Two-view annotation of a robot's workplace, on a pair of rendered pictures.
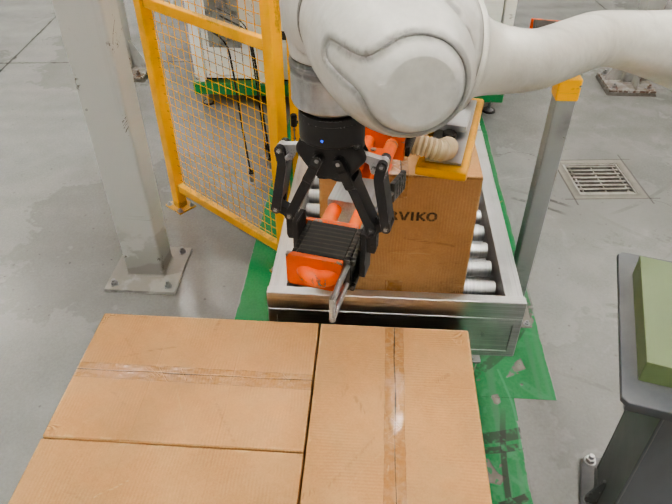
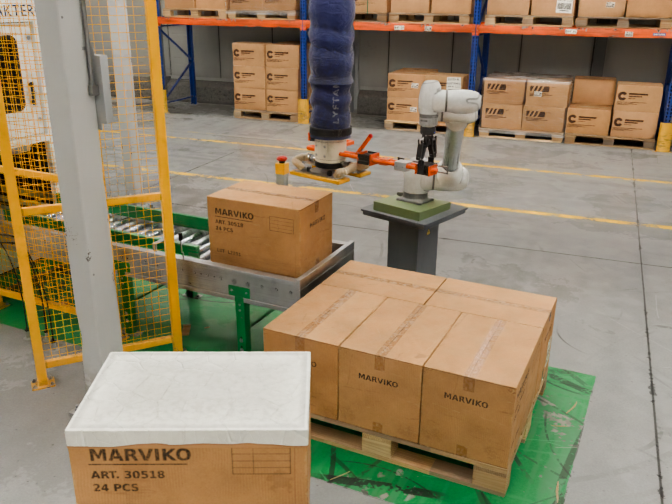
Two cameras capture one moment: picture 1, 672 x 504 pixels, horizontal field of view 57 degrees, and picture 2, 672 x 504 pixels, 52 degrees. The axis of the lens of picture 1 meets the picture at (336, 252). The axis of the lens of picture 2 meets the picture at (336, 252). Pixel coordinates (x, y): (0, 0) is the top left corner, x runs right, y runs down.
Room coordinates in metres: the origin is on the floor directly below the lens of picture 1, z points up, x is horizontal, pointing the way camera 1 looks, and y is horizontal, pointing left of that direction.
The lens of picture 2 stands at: (-0.20, 3.26, 2.04)
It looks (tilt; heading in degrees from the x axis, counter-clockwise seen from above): 21 degrees down; 292
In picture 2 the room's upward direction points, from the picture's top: 1 degrees clockwise
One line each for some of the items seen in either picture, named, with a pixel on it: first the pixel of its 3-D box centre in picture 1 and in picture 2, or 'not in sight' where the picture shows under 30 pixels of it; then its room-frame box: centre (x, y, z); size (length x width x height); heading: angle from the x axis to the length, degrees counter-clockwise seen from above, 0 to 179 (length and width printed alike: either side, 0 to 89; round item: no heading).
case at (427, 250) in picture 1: (394, 178); (271, 226); (1.58, -0.18, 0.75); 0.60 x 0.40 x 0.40; 177
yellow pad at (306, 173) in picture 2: not in sight; (319, 173); (1.22, -0.06, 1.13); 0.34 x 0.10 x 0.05; 164
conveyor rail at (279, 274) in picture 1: (315, 125); (129, 261); (2.41, 0.09, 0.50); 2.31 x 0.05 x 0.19; 176
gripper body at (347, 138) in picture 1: (332, 141); (427, 135); (0.63, 0.00, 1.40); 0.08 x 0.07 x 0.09; 73
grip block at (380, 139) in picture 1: (385, 131); (368, 157); (0.96, -0.09, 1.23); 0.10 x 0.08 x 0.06; 74
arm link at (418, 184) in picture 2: not in sight; (418, 174); (0.90, -0.89, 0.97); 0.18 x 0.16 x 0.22; 15
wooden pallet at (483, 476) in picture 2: not in sight; (413, 393); (0.58, 0.18, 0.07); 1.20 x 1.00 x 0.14; 176
